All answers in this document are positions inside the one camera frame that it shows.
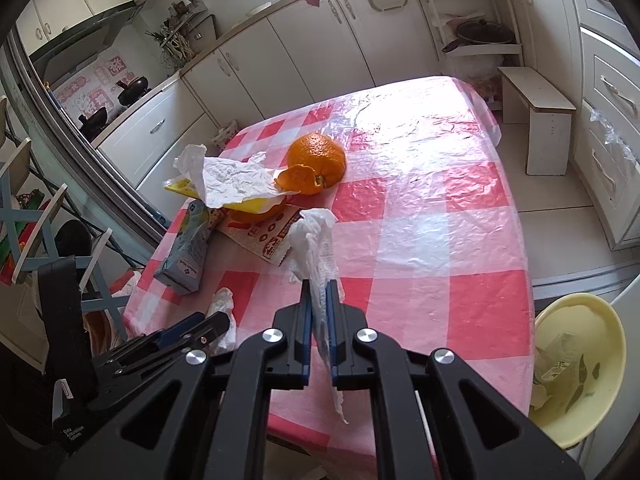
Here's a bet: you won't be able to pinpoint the crumpled clear wrapper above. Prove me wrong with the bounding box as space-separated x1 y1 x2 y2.
530 332 602 411

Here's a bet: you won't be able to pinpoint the blue white folding chair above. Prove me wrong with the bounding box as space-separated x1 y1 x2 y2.
0 135 132 343

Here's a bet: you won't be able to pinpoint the light blue carton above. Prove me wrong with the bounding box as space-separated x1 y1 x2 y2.
152 200 213 296

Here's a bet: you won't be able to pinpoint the red white checked plastic tablecloth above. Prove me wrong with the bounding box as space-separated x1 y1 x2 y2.
122 75 536 480

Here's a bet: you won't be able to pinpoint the small white tissue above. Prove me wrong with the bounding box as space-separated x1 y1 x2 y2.
209 287 239 354

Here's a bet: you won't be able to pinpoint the long white tissue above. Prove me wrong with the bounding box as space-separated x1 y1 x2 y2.
287 207 352 426

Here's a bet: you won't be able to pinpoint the black frying pan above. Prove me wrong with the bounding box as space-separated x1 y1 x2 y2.
441 19 516 54

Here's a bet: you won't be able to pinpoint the floral patterned bin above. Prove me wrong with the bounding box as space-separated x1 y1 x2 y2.
212 120 240 154

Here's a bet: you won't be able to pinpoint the yellow packet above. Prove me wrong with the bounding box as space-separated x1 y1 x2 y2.
164 176 288 217

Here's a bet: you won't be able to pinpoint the white tissue paper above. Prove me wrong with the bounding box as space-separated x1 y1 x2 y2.
174 144 294 209

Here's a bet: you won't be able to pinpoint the white wooden stool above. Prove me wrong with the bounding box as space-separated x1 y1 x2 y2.
497 66 577 176

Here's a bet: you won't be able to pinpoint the white kitchen base cabinets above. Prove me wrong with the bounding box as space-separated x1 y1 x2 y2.
97 0 446 203

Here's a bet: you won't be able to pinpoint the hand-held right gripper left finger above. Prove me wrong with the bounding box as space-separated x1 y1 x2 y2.
55 279 313 480

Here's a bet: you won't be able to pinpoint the black wok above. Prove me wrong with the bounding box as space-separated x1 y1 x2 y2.
78 106 109 139
116 76 152 107

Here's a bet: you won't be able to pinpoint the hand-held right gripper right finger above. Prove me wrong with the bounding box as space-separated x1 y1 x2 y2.
326 280 586 480

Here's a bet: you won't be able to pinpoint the white drawer cabinet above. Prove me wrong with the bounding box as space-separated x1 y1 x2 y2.
562 0 640 252

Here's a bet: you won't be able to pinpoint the grey range hood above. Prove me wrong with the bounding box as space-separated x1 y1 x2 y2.
27 2 147 79

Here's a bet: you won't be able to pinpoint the kitchen utensil rack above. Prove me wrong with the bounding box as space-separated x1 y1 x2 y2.
146 10 217 70

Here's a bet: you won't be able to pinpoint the whole orange squash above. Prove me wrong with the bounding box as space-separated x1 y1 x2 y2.
286 132 347 196

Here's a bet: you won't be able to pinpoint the black bag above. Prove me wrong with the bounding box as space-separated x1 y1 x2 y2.
53 219 94 262

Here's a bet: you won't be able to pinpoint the pale yellow plastic basin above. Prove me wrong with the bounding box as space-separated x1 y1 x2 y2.
527 292 628 451

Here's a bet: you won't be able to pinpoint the metal sliding door frame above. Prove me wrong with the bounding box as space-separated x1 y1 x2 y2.
0 30 172 262

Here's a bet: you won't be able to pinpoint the clear plastic bag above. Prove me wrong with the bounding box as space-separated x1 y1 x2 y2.
590 107 640 172

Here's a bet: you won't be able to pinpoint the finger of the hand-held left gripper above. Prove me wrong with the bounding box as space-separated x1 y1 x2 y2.
160 312 230 358
125 311 207 357

